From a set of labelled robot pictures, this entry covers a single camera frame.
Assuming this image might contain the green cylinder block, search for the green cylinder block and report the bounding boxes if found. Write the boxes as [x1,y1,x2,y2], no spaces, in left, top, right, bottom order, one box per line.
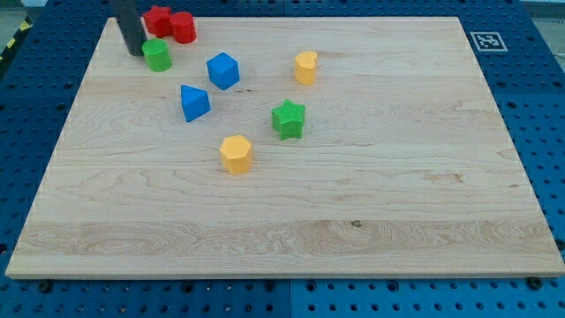
[141,38,172,72]

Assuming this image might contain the yellow heart block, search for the yellow heart block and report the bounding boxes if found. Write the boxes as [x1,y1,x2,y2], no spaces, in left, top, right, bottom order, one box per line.
[294,50,318,86]

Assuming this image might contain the green star block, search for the green star block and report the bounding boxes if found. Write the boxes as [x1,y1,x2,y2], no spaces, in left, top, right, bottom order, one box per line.
[271,100,305,140]

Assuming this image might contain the yellow hexagon block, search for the yellow hexagon block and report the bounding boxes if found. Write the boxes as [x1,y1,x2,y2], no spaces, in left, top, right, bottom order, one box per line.
[219,135,253,175]

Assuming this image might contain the light wooden board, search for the light wooden board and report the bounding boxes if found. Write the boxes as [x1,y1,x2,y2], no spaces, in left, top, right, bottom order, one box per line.
[6,17,564,280]

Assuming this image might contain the blue triangle block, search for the blue triangle block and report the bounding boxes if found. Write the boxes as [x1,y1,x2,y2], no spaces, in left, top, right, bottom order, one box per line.
[180,85,211,123]

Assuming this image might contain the blue cube block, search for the blue cube block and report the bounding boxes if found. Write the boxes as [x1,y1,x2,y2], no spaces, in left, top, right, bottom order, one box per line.
[207,52,240,90]

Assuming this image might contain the red cylinder block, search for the red cylinder block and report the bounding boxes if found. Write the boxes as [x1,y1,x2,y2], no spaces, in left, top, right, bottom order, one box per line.
[169,11,197,44]

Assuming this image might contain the red star block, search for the red star block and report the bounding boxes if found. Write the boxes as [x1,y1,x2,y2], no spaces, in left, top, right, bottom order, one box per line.
[143,5,173,38]

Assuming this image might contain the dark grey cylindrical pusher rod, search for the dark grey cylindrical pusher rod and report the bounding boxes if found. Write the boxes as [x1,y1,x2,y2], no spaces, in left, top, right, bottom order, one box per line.
[109,0,147,57]

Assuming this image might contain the white fiducial marker tag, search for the white fiducial marker tag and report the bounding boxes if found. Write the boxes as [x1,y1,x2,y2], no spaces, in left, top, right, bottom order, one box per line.
[470,31,508,52]

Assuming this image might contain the yellow black hazard tape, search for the yellow black hazard tape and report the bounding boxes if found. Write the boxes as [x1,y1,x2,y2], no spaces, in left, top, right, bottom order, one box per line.
[1,16,34,63]

